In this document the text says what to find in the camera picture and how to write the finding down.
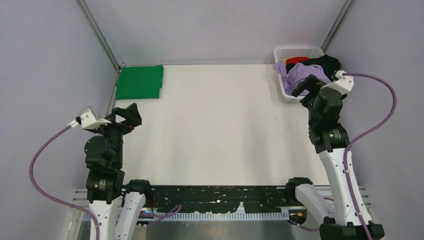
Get aluminium frame rail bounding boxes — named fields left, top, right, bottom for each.
left=71, top=186, right=372, bottom=222

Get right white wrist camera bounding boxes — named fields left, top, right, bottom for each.
left=322, top=70, right=354, bottom=95

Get red t shirt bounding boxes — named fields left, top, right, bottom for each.
left=285, top=56, right=309, bottom=65

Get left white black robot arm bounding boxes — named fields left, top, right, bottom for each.
left=79, top=103, right=154, bottom=240

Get folded green t shirt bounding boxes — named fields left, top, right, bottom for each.
left=115, top=65, right=164, bottom=100

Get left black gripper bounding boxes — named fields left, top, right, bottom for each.
left=91, top=101, right=141, bottom=165

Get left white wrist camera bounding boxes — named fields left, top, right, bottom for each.
left=67, top=106, right=112, bottom=130

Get purple t shirt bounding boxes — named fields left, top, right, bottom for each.
left=273, top=60, right=332, bottom=96

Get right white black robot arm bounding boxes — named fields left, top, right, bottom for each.
left=285, top=70, right=385, bottom=240

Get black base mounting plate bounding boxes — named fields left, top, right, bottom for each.
left=144, top=185, right=293, bottom=214

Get black t shirt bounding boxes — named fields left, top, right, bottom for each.
left=285, top=54, right=342, bottom=81

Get white plastic laundry basket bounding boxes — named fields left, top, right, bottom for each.
left=273, top=45, right=324, bottom=104

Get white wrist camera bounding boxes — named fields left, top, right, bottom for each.
left=322, top=70, right=354, bottom=95
left=67, top=106, right=112, bottom=130

